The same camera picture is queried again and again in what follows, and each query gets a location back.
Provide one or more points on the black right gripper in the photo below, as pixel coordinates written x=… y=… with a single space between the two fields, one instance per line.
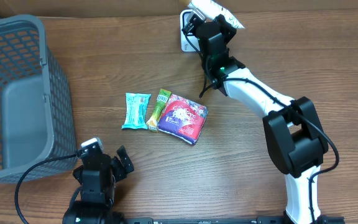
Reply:
x=228 y=31

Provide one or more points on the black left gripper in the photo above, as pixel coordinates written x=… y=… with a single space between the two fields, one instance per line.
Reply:
x=119 y=168

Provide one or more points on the white floral cream tube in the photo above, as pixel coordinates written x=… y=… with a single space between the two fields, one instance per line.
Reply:
x=211 y=9

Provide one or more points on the light green wipes pack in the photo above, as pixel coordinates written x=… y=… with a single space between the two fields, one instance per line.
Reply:
x=136 y=107

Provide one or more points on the purple red tissue pack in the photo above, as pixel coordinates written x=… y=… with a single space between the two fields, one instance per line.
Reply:
x=183 y=118

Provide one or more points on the green yellow juice carton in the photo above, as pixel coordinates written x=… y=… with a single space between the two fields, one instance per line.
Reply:
x=162 y=99

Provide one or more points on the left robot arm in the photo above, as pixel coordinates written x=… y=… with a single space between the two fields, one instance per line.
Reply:
x=93 y=200

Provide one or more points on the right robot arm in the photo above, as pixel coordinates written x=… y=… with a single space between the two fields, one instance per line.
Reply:
x=296 y=142

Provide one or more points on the white barcode scanner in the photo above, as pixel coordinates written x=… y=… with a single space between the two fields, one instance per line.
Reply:
x=185 y=45

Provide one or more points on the grey plastic mesh basket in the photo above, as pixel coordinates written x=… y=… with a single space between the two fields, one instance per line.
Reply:
x=37 y=134

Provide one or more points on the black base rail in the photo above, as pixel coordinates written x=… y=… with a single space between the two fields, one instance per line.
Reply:
x=258 y=220

